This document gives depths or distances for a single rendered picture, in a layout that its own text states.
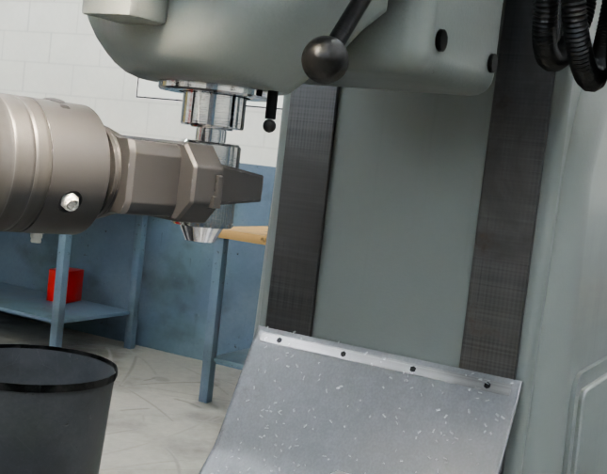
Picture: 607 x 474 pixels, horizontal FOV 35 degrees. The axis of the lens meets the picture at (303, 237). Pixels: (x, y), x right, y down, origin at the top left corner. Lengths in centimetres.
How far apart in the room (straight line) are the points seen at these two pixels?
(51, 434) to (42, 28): 450
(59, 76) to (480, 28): 584
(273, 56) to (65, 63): 596
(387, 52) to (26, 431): 196
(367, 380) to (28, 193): 55
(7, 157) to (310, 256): 56
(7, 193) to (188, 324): 534
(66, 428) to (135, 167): 200
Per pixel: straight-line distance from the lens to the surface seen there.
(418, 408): 104
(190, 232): 73
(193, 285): 590
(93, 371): 293
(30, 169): 61
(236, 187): 71
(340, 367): 109
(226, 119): 72
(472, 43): 88
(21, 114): 62
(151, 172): 66
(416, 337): 106
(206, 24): 65
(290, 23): 66
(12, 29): 698
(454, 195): 104
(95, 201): 64
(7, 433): 260
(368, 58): 79
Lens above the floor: 126
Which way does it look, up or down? 5 degrees down
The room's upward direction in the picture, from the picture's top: 6 degrees clockwise
